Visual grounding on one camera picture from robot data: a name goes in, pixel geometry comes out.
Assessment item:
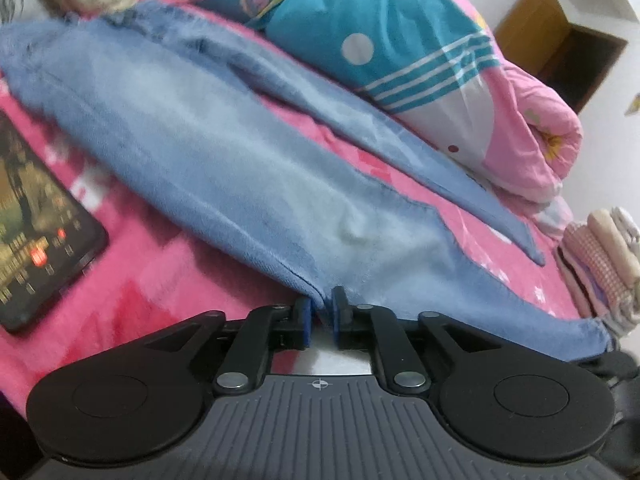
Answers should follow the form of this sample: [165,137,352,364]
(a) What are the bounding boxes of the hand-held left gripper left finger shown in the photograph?
[145,296,313,395]

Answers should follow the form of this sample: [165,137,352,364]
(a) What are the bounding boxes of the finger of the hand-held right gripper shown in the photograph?
[585,351,638,380]

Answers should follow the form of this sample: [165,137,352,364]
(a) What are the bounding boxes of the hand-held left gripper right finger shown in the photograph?
[331,286,506,395]

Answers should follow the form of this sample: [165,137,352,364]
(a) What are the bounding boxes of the blue jeans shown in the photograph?
[0,0,608,363]

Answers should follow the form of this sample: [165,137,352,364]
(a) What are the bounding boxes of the white folded cloth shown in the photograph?
[610,206,640,246]

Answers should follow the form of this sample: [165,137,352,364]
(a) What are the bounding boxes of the pink floral bed blanket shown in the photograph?
[0,0,596,411]

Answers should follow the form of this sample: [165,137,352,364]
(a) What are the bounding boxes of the black smartphone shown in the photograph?
[0,110,110,335]

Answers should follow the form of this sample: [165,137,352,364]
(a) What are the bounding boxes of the blue and pink floral quilt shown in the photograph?
[170,0,585,203]

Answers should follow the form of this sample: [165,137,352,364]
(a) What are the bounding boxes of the wooden door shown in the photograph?
[495,0,628,116]

